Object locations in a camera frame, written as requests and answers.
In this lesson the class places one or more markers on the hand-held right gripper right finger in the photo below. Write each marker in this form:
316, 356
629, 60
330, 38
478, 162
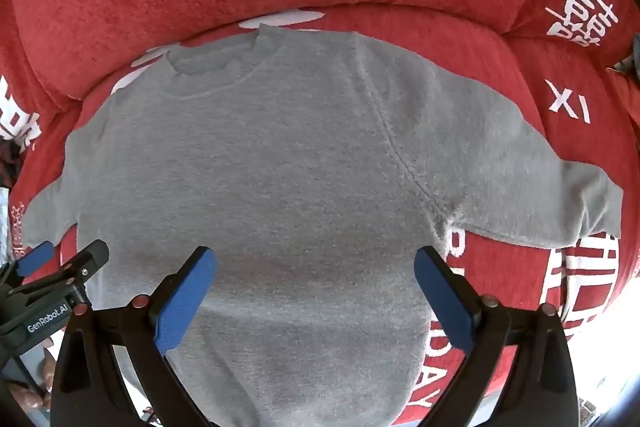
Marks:
445, 302

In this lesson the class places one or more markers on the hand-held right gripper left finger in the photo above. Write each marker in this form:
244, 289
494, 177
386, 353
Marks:
187, 297

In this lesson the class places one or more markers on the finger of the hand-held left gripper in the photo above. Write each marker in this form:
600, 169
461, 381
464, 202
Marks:
36, 256
82, 263

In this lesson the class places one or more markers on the grey sweater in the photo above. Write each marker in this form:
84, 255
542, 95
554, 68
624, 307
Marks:
280, 187

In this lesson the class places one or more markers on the person's left hand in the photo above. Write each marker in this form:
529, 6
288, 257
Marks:
47, 372

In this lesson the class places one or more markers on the grey cloth piece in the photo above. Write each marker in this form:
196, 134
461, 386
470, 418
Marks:
629, 64

